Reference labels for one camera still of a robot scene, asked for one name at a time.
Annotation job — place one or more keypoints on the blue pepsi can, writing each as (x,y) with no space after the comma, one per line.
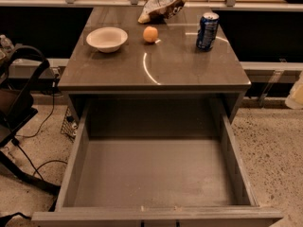
(208,30)

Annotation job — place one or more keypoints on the open grey drawer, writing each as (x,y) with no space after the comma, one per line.
(156,163)

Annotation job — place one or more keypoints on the orange fruit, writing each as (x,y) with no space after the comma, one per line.
(150,34)

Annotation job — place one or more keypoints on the white paper bowl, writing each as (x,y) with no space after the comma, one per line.
(107,39)

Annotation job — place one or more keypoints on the crumpled chip bag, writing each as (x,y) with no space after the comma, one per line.
(158,9)

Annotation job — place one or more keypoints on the black chair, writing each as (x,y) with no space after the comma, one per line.
(16,110)

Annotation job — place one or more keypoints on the white plastic bag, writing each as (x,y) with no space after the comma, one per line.
(295,98)

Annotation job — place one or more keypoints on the wire basket with power strip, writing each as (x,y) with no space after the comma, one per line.
(69,126)

